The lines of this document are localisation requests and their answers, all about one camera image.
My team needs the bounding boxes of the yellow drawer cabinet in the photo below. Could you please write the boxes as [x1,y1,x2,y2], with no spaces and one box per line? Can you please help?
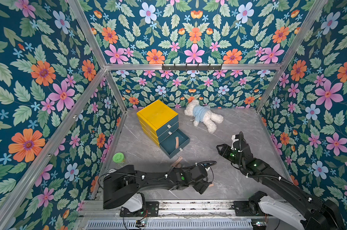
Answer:
[137,100,178,146]

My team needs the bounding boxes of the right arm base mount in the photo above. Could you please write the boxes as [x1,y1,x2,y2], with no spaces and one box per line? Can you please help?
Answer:
[232,191,267,217]

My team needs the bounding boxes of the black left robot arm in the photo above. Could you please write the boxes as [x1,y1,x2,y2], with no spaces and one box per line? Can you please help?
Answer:
[103,161,217,210]

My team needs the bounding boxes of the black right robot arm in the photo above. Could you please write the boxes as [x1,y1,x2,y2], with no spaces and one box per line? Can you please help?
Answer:
[216,132,345,230]

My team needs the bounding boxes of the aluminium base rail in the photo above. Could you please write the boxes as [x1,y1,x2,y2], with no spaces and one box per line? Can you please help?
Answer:
[75,199,315,230]

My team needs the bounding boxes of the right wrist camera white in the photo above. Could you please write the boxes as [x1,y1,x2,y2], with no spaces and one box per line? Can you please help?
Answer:
[231,134,239,150]

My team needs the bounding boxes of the green lidded small jar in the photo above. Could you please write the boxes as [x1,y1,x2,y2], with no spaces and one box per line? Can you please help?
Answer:
[113,152,125,164]

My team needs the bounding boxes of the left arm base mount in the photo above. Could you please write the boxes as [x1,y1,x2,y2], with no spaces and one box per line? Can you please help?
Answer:
[119,200,160,218]

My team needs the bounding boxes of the black hook rail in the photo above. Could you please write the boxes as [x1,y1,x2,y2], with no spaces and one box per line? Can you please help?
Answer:
[162,64,222,71]

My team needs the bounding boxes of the white teddy bear blue shirt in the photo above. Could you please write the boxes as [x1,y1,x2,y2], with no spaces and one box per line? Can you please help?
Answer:
[184,99,224,133]

